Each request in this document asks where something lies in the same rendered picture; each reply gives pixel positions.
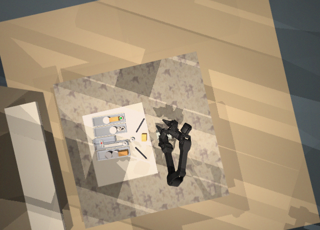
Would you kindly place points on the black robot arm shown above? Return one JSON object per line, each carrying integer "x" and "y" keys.
{"x": 173, "y": 178}

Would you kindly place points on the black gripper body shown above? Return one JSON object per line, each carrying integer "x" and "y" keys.
{"x": 167, "y": 132}

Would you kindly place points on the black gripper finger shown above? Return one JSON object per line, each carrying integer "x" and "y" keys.
{"x": 167, "y": 122}
{"x": 160, "y": 129}

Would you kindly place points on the grey cylinder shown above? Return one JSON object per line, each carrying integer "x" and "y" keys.
{"x": 115, "y": 154}
{"x": 113, "y": 130}
{"x": 106, "y": 120}
{"x": 108, "y": 155}

